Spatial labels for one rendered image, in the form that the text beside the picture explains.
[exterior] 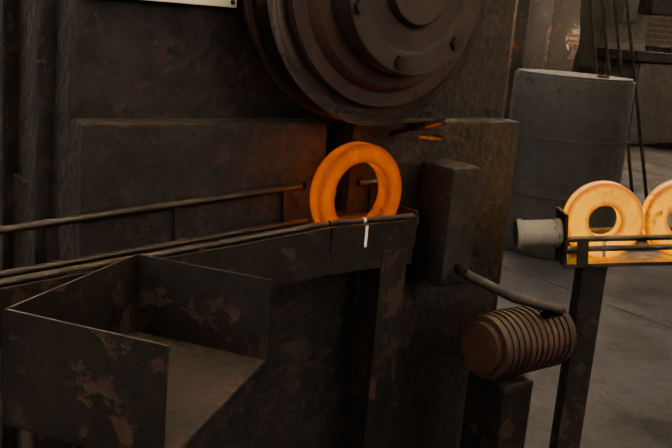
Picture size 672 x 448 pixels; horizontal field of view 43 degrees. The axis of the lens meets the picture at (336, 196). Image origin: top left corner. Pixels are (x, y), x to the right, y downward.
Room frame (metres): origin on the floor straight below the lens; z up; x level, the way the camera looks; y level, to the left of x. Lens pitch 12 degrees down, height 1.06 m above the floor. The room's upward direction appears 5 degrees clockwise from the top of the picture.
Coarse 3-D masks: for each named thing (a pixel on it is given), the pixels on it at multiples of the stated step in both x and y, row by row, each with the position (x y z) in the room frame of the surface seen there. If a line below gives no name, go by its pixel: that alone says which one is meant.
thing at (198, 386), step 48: (96, 288) 1.03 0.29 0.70; (144, 288) 1.12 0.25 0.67; (192, 288) 1.09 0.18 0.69; (240, 288) 1.07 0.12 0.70; (48, 336) 0.86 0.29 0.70; (96, 336) 0.84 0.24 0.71; (144, 336) 1.10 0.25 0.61; (192, 336) 1.09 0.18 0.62; (240, 336) 1.07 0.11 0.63; (48, 384) 0.86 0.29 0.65; (96, 384) 0.84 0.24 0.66; (144, 384) 0.82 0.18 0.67; (192, 384) 0.98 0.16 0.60; (240, 384) 0.99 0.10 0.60; (48, 432) 0.86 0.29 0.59; (96, 432) 0.84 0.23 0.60; (144, 432) 0.82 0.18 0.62; (192, 432) 0.88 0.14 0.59
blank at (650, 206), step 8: (664, 184) 1.67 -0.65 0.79; (656, 192) 1.66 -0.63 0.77; (664, 192) 1.65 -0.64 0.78; (648, 200) 1.67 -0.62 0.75; (656, 200) 1.65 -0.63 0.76; (664, 200) 1.65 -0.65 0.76; (648, 208) 1.65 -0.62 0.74; (656, 208) 1.65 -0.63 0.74; (664, 208) 1.65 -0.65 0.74; (648, 216) 1.65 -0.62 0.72; (656, 216) 1.65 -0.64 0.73; (664, 216) 1.65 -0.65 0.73; (648, 224) 1.65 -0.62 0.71; (656, 224) 1.65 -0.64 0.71; (664, 224) 1.65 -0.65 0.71; (648, 232) 1.65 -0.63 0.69; (656, 232) 1.65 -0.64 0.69; (664, 232) 1.65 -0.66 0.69; (648, 240) 1.66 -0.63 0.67; (656, 240) 1.65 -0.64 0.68; (664, 240) 1.65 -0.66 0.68
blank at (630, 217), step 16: (576, 192) 1.67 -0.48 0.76; (592, 192) 1.65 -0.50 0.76; (608, 192) 1.65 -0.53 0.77; (624, 192) 1.65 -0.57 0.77; (576, 208) 1.65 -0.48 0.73; (592, 208) 1.65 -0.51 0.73; (624, 208) 1.65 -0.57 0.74; (640, 208) 1.65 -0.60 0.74; (576, 224) 1.65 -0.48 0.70; (624, 224) 1.65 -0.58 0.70; (640, 224) 1.65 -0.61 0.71; (592, 256) 1.65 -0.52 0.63; (608, 256) 1.65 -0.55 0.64
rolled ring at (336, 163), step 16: (352, 144) 1.48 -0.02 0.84; (368, 144) 1.49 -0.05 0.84; (336, 160) 1.45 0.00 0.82; (352, 160) 1.47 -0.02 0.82; (368, 160) 1.49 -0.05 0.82; (384, 160) 1.51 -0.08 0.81; (320, 176) 1.44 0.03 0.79; (336, 176) 1.45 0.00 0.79; (384, 176) 1.52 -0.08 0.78; (400, 176) 1.54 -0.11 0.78; (320, 192) 1.43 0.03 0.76; (384, 192) 1.53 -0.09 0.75; (400, 192) 1.54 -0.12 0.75; (320, 208) 1.43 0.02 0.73; (384, 208) 1.52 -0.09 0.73
